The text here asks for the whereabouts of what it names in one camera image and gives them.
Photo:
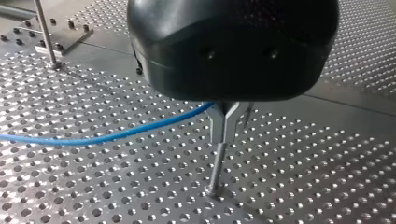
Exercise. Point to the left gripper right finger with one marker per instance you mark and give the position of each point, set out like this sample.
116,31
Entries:
229,124

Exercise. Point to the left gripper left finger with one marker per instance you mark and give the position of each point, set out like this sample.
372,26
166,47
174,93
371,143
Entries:
218,124

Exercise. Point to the metal post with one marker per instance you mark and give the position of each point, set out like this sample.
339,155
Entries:
45,32
217,168

